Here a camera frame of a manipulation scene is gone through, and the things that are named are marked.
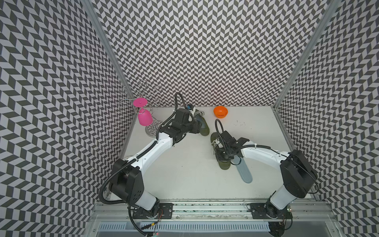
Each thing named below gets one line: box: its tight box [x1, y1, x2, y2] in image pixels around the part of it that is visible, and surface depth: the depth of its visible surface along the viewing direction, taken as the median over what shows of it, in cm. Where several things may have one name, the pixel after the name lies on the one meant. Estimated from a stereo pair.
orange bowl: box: [213, 106, 229, 119], surface depth 114 cm
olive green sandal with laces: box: [193, 109, 210, 137], surface depth 105 cm
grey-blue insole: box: [235, 157, 254, 184], surface depth 87 cm
